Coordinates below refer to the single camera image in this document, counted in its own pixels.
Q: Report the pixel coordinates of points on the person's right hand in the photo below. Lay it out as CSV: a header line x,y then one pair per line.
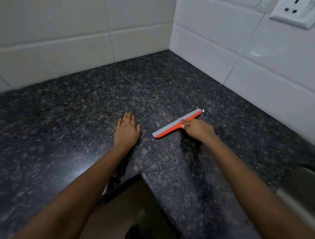
x,y
199,129

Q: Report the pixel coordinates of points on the person's left hand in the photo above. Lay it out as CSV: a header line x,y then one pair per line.
x,y
126,133

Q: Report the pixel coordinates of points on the orange squeegee with grey blade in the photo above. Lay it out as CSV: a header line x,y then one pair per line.
x,y
165,131

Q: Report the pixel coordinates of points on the person's right forearm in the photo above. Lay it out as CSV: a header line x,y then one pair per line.
x,y
256,187

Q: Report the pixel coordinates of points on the person's left forearm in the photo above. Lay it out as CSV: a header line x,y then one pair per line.
x,y
73,197

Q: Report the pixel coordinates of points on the black speckled granite countertop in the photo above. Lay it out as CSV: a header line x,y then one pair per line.
x,y
61,123

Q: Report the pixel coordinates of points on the stainless steel sink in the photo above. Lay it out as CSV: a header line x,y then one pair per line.
x,y
300,189

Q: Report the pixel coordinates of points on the white wall socket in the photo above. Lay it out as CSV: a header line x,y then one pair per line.
x,y
295,14

